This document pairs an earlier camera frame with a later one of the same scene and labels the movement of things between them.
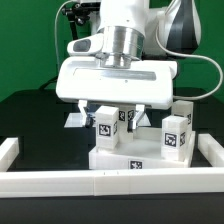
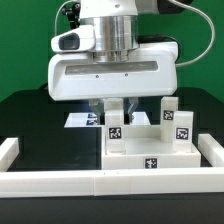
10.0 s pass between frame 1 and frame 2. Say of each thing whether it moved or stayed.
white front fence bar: stayed
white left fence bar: stayed
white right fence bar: stayed
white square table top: moved
